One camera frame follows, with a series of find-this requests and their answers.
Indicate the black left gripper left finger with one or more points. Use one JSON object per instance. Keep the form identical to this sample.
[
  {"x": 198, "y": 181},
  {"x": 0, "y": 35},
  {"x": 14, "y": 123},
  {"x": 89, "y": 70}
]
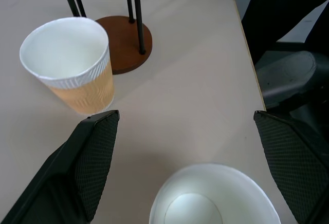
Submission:
[{"x": 77, "y": 167}]

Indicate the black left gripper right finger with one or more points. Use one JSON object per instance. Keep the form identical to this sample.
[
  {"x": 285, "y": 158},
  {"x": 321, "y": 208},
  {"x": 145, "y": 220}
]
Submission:
[{"x": 293, "y": 162}]

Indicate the white paper cup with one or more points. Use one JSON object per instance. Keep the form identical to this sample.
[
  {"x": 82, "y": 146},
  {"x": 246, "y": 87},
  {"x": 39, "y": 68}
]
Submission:
[{"x": 213, "y": 198}]

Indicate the orange ribbed paper cup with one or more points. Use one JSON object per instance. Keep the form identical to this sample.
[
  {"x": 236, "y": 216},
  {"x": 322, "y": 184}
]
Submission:
[{"x": 77, "y": 62}]

